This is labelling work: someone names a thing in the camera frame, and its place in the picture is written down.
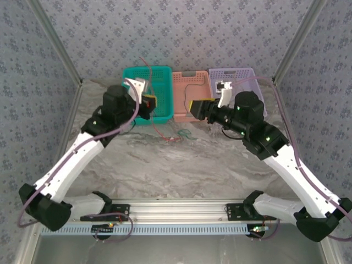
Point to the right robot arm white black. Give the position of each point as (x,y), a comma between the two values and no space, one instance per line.
(297,176)

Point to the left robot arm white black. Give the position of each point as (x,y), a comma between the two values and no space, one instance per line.
(74,156)

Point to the pink plastic basket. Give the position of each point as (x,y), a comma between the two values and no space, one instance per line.
(198,92)

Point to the teal plastic basket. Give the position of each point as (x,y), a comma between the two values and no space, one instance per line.
(165,90)

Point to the purple plastic basket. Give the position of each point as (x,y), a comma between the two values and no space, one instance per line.
(220,75)

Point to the aluminium table edge rail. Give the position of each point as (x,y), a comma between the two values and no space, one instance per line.
(70,115)
(287,115)

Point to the aluminium frame post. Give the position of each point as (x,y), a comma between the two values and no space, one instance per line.
(299,41)
(57,41)

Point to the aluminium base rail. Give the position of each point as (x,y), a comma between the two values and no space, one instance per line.
(176,210)

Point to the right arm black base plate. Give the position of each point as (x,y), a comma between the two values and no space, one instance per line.
(233,211)

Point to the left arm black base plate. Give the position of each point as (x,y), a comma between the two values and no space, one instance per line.
(122,210)

